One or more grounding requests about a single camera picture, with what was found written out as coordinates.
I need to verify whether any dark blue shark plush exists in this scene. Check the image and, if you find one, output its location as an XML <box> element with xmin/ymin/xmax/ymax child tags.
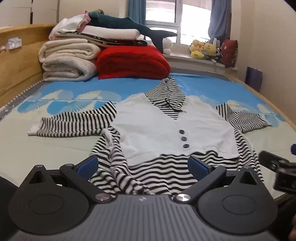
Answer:
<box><xmin>87</xmin><ymin>11</ymin><xmax>178</xmax><ymax>52</ymax></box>

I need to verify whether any yellow duck plush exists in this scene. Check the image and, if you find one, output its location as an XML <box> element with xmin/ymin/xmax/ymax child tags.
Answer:
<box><xmin>190</xmin><ymin>39</ymin><xmax>205</xmax><ymax>59</ymax></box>

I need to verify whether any wooden bed side rail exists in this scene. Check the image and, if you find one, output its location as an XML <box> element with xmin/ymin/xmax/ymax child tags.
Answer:
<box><xmin>228</xmin><ymin>74</ymin><xmax>296</xmax><ymax>130</ymax></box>

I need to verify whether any black studded strap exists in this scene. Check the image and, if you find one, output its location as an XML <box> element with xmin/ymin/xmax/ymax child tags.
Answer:
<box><xmin>76</xmin><ymin>32</ymin><xmax>148</xmax><ymax>48</ymax></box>

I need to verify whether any wooden headboard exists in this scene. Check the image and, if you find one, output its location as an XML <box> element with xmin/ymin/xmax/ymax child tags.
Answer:
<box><xmin>0</xmin><ymin>23</ymin><xmax>58</xmax><ymax>109</ymax></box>

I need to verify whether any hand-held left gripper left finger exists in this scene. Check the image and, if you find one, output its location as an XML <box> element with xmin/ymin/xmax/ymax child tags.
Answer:
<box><xmin>28</xmin><ymin>155</ymin><xmax>112</xmax><ymax>204</ymax></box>

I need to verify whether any purple bag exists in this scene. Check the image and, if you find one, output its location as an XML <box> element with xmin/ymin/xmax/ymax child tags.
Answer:
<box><xmin>245</xmin><ymin>66</ymin><xmax>263</xmax><ymax>92</ymax></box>

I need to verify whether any white tissue pack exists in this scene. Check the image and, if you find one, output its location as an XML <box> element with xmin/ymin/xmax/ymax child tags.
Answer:
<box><xmin>5</xmin><ymin>37</ymin><xmax>22</xmax><ymax>51</ymax></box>

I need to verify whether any white folded cloth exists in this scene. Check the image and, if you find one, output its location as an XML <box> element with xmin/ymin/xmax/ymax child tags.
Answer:
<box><xmin>55</xmin><ymin>25</ymin><xmax>145</xmax><ymax>41</ymax></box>

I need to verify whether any white plush toy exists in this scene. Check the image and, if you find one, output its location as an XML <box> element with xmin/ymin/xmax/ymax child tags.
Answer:
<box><xmin>162</xmin><ymin>38</ymin><xmax>173</xmax><ymax>55</ymax></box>

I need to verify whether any yellow bear plush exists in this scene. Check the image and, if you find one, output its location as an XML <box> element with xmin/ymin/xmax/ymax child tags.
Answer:
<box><xmin>202</xmin><ymin>42</ymin><xmax>219</xmax><ymax>57</ymax></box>

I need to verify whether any white folded quilt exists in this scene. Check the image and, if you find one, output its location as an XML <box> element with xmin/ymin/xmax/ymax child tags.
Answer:
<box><xmin>38</xmin><ymin>38</ymin><xmax>102</xmax><ymax>81</ymax></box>

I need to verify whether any white window sill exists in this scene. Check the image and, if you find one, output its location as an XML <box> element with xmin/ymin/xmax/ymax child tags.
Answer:
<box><xmin>163</xmin><ymin>54</ymin><xmax>238</xmax><ymax>70</ymax></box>

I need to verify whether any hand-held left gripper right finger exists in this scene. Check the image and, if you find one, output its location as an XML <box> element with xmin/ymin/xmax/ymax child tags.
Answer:
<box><xmin>173</xmin><ymin>156</ymin><xmax>262</xmax><ymax>204</ymax></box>

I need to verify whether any pink and white cloth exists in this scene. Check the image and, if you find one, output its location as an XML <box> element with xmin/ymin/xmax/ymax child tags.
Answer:
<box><xmin>48</xmin><ymin>10</ymin><xmax>91</xmax><ymax>40</ymax></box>

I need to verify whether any red folded blanket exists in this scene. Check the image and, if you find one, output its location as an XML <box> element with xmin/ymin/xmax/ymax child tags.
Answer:
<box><xmin>97</xmin><ymin>45</ymin><xmax>171</xmax><ymax>80</ymax></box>

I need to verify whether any blue curtain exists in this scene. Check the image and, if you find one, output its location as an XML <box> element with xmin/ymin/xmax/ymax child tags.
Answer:
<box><xmin>128</xmin><ymin>0</ymin><xmax>147</xmax><ymax>24</ymax></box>
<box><xmin>208</xmin><ymin>0</ymin><xmax>232</xmax><ymax>43</ymax></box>

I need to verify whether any window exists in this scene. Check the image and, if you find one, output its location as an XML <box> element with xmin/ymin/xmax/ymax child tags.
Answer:
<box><xmin>144</xmin><ymin>0</ymin><xmax>212</xmax><ymax>45</ymax></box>

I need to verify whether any striped hoodie with white vest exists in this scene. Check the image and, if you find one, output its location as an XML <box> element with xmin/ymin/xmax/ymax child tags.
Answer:
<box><xmin>27</xmin><ymin>77</ymin><xmax>270</xmax><ymax>197</ymax></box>

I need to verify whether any blue and green bed sheet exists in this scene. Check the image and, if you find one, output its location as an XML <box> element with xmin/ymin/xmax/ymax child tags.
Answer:
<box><xmin>0</xmin><ymin>73</ymin><xmax>296</xmax><ymax>202</ymax></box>

